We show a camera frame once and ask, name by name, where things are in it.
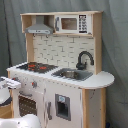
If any black toy faucet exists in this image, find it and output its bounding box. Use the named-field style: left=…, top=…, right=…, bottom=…
left=76, top=51, right=94, bottom=70

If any grey backdrop curtain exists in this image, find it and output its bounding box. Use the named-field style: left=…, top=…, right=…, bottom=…
left=0, top=0, right=128, bottom=128

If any black toy stovetop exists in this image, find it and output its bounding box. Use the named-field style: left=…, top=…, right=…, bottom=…
left=19, top=62, right=56, bottom=73

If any grey range hood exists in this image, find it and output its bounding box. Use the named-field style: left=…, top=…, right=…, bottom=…
left=25, top=16, right=53, bottom=35

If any toy microwave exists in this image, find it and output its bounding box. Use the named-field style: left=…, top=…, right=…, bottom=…
left=55, top=15, right=92, bottom=34

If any grey toy sink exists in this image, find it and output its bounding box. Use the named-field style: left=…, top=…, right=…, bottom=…
left=53, top=68, right=93, bottom=81

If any wooden toy kitchen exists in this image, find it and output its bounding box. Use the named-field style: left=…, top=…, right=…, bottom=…
left=8, top=11, right=114, bottom=128

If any right red stove knob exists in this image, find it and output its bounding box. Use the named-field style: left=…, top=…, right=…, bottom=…
left=32, top=81, right=37, bottom=88

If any toy oven door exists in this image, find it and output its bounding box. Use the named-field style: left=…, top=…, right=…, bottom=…
left=15, top=91, right=44, bottom=124

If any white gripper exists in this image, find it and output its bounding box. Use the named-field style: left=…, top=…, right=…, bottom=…
left=0, top=77, right=21, bottom=89

